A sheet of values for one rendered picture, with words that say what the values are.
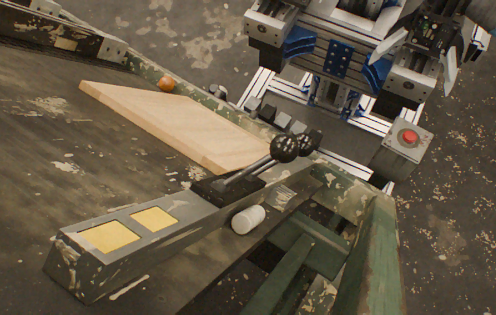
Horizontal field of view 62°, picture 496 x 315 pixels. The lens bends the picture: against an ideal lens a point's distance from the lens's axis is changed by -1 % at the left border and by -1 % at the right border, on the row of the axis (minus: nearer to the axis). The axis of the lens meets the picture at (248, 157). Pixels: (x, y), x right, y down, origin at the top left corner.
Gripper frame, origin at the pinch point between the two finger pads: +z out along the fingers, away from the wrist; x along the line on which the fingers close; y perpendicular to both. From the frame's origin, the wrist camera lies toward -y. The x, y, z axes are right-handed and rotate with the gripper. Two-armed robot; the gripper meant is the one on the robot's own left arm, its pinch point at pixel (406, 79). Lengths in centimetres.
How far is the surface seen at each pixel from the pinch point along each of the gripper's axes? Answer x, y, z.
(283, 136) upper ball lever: -11.7, 37.2, -1.6
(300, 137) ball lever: -11.2, 27.0, 4.0
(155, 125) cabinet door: -39.6, 21.8, 18.9
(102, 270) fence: -16, 65, -2
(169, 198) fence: -20, 49, 4
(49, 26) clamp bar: -85, 3, 20
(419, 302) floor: 54, -65, 119
